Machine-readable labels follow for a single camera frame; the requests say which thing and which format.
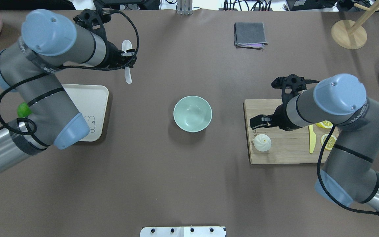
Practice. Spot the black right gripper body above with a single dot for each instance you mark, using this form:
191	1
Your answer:
282	118

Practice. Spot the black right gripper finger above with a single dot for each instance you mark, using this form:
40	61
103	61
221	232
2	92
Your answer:
260	121

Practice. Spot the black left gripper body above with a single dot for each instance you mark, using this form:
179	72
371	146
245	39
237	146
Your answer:
113	54

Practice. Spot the white ceramic spoon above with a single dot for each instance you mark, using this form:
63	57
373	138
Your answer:
126	44

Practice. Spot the white steamed bun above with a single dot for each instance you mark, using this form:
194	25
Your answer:
262	142

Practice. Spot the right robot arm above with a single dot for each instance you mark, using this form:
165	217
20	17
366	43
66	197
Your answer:
347	178

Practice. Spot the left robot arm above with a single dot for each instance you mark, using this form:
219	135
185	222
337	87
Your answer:
35	110

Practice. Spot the mint green bowl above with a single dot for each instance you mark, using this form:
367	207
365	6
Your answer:
192	114

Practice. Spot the bamboo cutting board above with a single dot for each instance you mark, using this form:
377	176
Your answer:
288	147

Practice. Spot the yellow plastic knife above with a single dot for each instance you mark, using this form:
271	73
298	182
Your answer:
312	139

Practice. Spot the beige rabbit tray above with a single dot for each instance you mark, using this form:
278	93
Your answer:
91	102

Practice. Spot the single lemon slice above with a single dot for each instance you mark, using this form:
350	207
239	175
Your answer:
330	143

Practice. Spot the grey folded cloth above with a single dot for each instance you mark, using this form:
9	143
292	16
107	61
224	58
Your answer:
250	35

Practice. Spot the green lime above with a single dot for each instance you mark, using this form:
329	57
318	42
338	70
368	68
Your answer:
23	110

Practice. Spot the wooden mug tree stand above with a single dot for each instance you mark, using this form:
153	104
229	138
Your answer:
351	34

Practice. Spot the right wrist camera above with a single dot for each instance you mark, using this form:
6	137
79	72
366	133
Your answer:
291	85

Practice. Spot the aluminium frame post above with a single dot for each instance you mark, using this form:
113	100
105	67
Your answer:
184	7

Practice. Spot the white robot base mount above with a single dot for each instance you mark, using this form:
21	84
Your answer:
184	231

